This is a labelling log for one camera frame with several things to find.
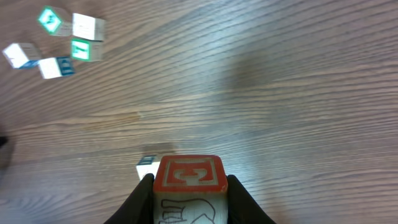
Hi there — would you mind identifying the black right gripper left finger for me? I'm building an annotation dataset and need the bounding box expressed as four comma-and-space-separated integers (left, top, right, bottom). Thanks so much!
104, 174, 154, 224

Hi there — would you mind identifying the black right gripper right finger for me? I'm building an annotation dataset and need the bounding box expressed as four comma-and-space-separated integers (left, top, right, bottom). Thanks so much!
227, 175, 276, 224

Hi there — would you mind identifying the wooden block turtle drawing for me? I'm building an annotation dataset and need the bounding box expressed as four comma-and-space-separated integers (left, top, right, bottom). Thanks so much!
136, 155, 161, 180

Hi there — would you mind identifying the wooden block red side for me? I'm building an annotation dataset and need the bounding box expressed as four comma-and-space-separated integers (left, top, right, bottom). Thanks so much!
153, 155, 228, 224

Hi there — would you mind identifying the green top block number seven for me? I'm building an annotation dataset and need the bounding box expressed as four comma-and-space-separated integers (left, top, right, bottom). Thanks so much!
70, 38, 103, 62

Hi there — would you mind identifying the plain wooden block centre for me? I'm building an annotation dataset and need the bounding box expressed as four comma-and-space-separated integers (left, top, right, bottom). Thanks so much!
39, 57, 75, 79

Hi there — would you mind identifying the wooden block anchor drawing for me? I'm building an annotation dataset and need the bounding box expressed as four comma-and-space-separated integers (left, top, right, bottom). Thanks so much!
72, 13, 106, 41

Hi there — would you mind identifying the wooden block blue side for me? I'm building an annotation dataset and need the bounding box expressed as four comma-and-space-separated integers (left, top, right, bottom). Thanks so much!
2, 43, 42, 69

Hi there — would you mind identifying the green top wooden block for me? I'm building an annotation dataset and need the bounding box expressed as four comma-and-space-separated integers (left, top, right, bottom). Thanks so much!
37, 6, 72, 37

